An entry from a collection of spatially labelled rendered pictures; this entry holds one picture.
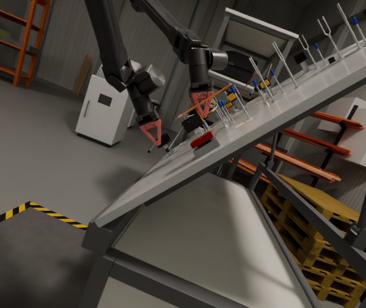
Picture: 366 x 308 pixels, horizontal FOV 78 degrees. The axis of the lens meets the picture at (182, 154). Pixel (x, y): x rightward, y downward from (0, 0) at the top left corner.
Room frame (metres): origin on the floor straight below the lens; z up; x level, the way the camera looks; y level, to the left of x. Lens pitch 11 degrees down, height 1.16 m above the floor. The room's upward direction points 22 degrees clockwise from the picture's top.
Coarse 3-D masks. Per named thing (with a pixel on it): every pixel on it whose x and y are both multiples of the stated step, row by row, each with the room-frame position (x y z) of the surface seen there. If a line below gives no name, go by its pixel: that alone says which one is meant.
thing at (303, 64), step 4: (296, 56) 1.06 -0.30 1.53; (300, 56) 1.08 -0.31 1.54; (304, 56) 1.06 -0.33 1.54; (296, 60) 1.06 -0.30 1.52; (300, 60) 1.06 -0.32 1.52; (304, 60) 1.07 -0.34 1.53; (296, 64) 1.11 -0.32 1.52; (300, 64) 1.09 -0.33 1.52; (304, 64) 1.08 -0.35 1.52; (304, 68) 1.09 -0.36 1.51; (308, 68) 1.07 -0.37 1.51; (312, 68) 1.07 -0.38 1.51; (304, 72) 1.09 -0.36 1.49
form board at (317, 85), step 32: (320, 64) 1.08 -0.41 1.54; (352, 64) 0.51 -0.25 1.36; (288, 96) 0.61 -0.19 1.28; (320, 96) 0.42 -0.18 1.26; (224, 128) 0.76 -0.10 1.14; (256, 128) 0.42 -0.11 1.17; (160, 160) 1.09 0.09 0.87; (192, 160) 0.47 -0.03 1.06; (128, 192) 0.56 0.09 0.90; (160, 192) 0.42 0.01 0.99
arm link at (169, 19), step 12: (144, 0) 0.89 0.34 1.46; (156, 0) 0.91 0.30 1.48; (144, 12) 0.99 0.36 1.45; (156, 12) 0.84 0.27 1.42; (168, 12) 0.86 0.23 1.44; (156, 24) 0.86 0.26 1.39; (168, 24) 0.80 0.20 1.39; (180, 24) 0.81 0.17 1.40; (168, 36) 0.81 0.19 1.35; (180, 36) 0.76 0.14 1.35; (180, 48) 0.77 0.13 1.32
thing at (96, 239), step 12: (96, 216) 0.45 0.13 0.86; (120, 216) 0.49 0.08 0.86; (132, 216) 0.60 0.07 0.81; (96, 228) 0.43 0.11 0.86; (108, 228) 0.43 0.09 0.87; (120, 228) 0.50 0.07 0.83; (84, 240) 0.43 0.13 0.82; (96, 240) 0.43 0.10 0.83; (108, 240) 0.43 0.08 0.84; (96, 252) 0.43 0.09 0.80
